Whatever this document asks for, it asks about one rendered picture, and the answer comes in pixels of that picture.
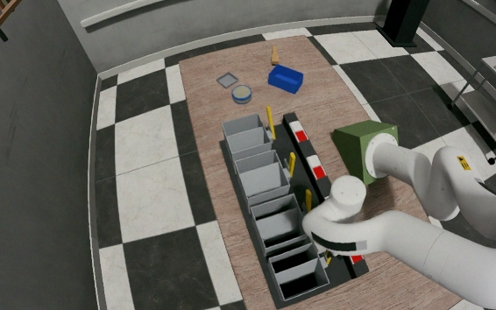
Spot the blue open plastic bin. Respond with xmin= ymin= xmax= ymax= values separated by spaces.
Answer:
xmin=268 ymin=64 xmax=304 ymax=95

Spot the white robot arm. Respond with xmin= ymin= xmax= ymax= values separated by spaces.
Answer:
xmin=301 ymin=133 xmax=496 ymax=309

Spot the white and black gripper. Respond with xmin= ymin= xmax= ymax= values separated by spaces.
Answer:
xmin=327 ymin=251 xmax=344 ymax=260

